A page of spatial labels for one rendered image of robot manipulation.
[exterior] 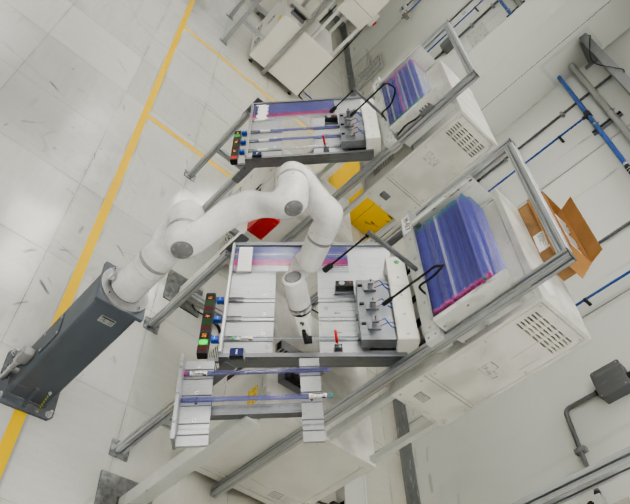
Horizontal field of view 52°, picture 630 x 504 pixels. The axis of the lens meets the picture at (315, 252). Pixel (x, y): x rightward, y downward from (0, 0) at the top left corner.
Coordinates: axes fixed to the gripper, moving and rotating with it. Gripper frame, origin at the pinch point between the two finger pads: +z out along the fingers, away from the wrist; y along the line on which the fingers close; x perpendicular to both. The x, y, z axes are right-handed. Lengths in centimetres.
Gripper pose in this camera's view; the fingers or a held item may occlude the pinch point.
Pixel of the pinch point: (307, 337)
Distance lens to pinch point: 250.2
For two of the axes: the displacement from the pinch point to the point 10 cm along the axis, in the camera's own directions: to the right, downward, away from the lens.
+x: -9.9, 1.4, 0.9
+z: 1.6, 7.7, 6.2
